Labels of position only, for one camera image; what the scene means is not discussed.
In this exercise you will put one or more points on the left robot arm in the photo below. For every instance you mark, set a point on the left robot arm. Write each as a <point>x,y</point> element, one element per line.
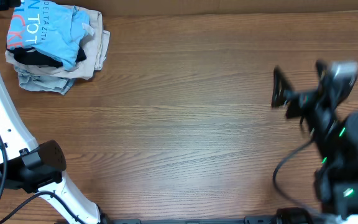
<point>39,169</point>

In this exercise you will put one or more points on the light denim folded garment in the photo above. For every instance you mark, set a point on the light denim folded garment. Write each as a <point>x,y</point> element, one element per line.
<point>31,82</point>

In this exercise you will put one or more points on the beige folded garment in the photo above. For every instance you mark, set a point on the beige folded garment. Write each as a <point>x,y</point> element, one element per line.
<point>95,46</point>

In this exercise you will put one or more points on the black folded garment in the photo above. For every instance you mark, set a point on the black folded garment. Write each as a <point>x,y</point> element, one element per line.
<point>66,57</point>

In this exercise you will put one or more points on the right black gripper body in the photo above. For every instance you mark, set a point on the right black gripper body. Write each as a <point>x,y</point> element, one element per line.
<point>317,118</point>

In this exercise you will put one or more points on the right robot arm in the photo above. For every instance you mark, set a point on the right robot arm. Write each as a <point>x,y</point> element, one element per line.
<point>336,182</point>

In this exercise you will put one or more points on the light blue printed t-shirt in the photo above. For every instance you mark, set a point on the light blue printed t-shirt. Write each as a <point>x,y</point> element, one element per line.
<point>46,24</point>

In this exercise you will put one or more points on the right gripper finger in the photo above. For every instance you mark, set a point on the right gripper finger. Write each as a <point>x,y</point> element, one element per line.
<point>322,68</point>
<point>282,89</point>

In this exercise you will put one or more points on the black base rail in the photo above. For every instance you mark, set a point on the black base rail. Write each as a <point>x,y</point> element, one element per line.
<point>197,221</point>

